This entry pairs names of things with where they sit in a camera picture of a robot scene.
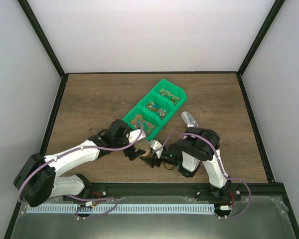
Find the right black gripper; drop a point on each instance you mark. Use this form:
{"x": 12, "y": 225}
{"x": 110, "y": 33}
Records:
{"x": 152, "y": 161}

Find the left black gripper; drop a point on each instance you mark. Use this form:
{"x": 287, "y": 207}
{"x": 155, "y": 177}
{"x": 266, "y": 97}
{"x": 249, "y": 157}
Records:
{"x": 128, "y": 153}

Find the green bin star gummies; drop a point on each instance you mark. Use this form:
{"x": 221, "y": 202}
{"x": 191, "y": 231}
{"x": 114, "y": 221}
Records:
{"x": 148, "y": 116}

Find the green bin lollipops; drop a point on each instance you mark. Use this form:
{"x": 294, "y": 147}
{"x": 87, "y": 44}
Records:
{"x": 152, "y": 96}

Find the metal scoop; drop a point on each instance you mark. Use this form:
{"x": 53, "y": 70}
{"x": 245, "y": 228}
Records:
{"x": 188, "y": 119}

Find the green bin popsicle candies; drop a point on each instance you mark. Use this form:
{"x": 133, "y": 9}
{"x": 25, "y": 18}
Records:
{"x": 176, "y": 90}

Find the gold jar lid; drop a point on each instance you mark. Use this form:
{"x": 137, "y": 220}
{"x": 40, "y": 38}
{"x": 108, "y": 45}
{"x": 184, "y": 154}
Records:
{"x": 144, "y": 146}

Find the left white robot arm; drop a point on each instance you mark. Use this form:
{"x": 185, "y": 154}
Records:
{"x": 42, "y": 177}

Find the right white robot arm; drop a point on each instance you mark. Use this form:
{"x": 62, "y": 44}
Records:
{"x": 195, "y": 146}

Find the pile of popsicle candies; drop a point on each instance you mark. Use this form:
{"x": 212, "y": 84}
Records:
{"x": 169, "y": 95}

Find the pile of star gummies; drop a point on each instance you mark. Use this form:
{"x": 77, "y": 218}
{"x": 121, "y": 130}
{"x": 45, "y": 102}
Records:
{"x": 149, "y": 127}

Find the pile of lollipops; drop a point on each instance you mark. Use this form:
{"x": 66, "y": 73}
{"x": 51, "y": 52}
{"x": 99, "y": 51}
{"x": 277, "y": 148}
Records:
{"x": 156, "y": 109}

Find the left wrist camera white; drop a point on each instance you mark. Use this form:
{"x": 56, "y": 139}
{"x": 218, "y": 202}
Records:
{"x": 135, "y": 136}

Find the light blue cable duct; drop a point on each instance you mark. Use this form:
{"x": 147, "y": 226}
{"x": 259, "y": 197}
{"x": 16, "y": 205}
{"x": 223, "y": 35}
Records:
{"x": 200, "y": 209}

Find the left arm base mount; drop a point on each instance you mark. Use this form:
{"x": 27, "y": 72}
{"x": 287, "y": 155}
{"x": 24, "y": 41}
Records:
{"x": 96, "y": 191}

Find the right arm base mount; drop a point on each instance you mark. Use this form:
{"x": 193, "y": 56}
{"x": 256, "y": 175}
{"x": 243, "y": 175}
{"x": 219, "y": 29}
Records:
{"x": 206, "y": 192}

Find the black aluminium frame rail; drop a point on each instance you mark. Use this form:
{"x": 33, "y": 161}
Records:
{"x": 120, "y": 190}

